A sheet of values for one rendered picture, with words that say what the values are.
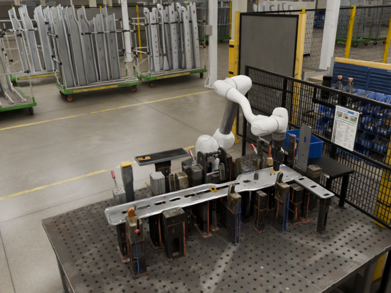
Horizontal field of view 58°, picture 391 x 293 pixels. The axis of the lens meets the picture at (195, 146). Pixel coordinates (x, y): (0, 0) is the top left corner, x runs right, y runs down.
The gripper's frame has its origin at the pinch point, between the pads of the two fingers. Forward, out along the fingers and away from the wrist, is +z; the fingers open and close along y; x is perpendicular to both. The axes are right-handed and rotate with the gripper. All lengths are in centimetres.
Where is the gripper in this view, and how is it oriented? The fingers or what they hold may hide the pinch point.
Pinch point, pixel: (276, 165)
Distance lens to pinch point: 250.5
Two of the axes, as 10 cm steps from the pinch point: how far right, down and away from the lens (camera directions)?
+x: 9.1, -1.8, 3.8
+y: 4.2, 3.4, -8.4
